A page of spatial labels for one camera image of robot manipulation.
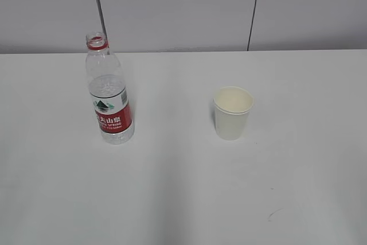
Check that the white paper cup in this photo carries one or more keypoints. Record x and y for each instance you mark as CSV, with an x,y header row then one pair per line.
x,y
231,109

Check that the Nongfu Spring water bottle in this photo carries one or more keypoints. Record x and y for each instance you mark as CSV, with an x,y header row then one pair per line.
x,y
107,89

